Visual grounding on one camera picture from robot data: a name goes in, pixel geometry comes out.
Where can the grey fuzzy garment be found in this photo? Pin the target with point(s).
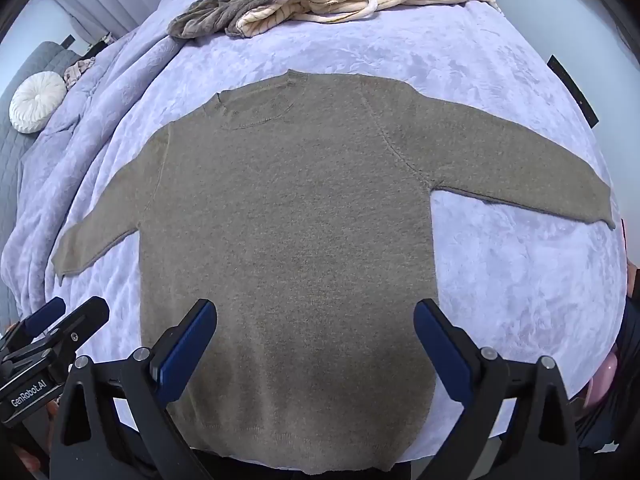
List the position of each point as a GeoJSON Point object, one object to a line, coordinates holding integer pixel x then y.
{"type": "Point", "coordinates": [225, 7]}

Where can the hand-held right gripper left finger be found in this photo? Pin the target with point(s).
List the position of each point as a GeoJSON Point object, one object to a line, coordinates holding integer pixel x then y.
{"type": "Point", "coordinates": [190, 345]}

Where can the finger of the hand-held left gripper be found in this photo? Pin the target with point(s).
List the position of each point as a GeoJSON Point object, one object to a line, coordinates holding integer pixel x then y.
{"type": "Point", "coordinates": [80, 322]}
{"type": "Point", "coordinates": [45, 316]}

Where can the pale pleated curtain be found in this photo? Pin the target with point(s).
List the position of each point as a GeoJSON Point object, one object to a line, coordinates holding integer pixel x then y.
{"type": "Point", "coordinates": [100, 0]}

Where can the small black object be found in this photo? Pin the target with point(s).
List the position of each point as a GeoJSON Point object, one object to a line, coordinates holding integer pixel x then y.
{"type": "Point", "coordinates": [68, 41]}

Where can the lavender plush blanket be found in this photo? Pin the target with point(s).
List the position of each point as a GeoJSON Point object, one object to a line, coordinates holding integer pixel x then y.
{"type": "Point", "coordinates": [500, 285]}

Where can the person's dark clothing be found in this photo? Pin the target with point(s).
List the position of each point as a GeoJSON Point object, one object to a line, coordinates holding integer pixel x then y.
{"type": "Point", "coordinates": [607, 425]}

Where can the olive knit sweater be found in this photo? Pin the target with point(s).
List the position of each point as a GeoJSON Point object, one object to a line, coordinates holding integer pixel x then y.
{"type": "Point", "coordinates": [300, 220]}

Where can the pink object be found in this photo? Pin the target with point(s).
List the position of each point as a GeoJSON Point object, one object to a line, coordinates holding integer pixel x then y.
{"type": "Point", "coordinates": [600, 377]}

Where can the white round cushion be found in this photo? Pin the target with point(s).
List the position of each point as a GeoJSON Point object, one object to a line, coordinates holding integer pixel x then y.
{"type": "Point", "coordinates": [37, 102]}

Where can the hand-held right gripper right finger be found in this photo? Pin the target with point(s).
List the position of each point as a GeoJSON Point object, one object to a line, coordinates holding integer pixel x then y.
{"type": "Point", "coordinates": [442, 350]}

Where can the small floral cloth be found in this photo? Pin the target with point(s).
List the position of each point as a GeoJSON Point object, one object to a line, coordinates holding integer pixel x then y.
{"type": "Point", "coordinates": [77, 71]}

